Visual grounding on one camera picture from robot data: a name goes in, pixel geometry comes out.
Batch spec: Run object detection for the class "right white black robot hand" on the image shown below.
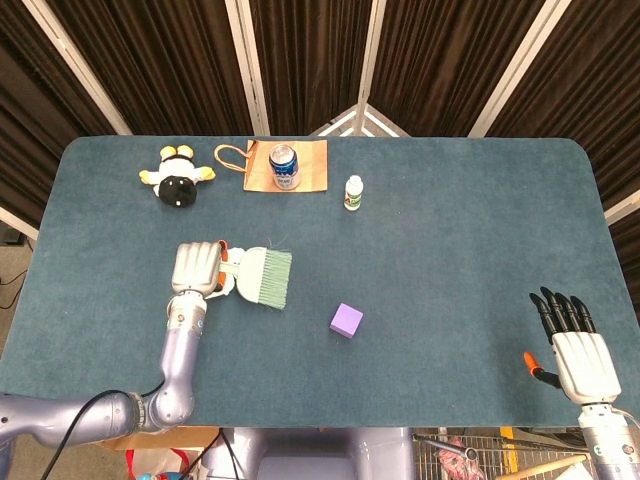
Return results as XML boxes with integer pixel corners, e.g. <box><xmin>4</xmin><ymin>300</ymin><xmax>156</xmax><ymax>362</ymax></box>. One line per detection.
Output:
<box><xmin>522</xmin><ymin>286</ymin><xmax>623</xmax><ymax>405</ymax></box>

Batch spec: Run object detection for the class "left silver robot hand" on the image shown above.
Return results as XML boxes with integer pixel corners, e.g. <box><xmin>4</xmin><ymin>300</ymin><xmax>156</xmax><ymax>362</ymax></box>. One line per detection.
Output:
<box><xmin>171</xmin><ymin>241</ymin><xmax>231</xmax><ymax>299</ymax></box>

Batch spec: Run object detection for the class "small green hand broom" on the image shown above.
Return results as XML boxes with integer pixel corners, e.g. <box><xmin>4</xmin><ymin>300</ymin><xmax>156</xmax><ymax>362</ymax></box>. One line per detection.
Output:
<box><xmin>218</xmin><ymin>244</ymin><xmax>294</xmax><ymax>310</ymax></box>

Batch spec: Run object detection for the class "blue soda can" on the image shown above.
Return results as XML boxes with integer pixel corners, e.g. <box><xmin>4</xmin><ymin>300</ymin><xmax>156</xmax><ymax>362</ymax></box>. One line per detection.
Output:
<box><xmin>268</xmin><ymin>143</ymin><xmax>302</xmax><ymax>192</ymax></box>

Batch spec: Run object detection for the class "black white plush toy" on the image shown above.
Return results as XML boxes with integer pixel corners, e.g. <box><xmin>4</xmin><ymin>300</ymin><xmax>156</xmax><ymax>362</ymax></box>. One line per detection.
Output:
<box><xmin>138</xmin><ymin>144</ymin><xmax>217</xmax><ymax>208</ymax></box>

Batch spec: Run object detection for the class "wooden stick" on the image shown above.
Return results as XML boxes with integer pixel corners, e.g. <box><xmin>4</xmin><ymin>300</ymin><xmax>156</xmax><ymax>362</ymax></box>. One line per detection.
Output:
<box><xmin>503</xmin><ymin>453</ymin><xmax>587</xmax><ymax>480</ymax></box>

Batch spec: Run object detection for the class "brown paper bag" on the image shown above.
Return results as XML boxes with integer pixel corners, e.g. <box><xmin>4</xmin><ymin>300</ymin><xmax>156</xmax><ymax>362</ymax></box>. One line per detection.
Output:
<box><xmin>214</xmin><ymin>139</ymin><xmax>329</xmax><ymax>193</ymax></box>

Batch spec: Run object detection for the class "purple foam cube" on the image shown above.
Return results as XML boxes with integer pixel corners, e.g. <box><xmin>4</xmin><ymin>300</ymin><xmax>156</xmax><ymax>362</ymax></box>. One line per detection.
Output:
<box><xmin>329</xmin><ymin>302</ymin><xmax>365</xmax><ymax>341</ymax></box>

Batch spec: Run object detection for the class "small white green-label bottle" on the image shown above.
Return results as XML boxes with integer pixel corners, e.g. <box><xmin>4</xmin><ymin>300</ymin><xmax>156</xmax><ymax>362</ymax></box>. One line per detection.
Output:
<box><xmin>343</xmin><ymin>174</ymin><xmax>364</xmax><ymax>213</ymax></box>

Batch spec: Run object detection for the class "cardboard box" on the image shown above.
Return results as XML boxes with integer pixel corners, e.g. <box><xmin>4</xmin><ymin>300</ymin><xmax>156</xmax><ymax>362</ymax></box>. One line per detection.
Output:
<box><xmin>94</xmin><ymin>425</ymin><xmax>221</xmax><ymax>454</ymax></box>

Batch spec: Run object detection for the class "red white plastic bag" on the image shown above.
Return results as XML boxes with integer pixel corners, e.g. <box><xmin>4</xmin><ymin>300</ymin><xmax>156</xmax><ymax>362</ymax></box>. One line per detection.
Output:
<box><xmin>124</xmin><ymin>447</ymin><xmax>201</xmax><ymax>480</ymax></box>

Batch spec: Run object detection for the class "purple-grey robot torso base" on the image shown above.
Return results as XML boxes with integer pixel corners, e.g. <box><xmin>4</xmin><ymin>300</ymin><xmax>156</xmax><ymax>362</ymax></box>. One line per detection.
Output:
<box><xmin>199</xmin><ymin>427</ymin><xmax>416</xmax><ymax>480</ymax></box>

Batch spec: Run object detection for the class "metal wire cart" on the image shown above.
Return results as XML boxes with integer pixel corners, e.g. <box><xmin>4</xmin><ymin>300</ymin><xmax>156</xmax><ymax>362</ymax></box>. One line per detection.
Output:
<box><xmin>411</xmin><ymin>427</ymin><xmax>596</xmax><ymax>480</ymax></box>

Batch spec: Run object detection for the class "white folding screen frame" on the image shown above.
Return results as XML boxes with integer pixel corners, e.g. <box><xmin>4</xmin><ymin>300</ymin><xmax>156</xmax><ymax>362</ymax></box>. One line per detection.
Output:
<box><xmin>0</xmin><ymin>0</ymin><xmax>640</xmax><ymax>241</ymax></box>

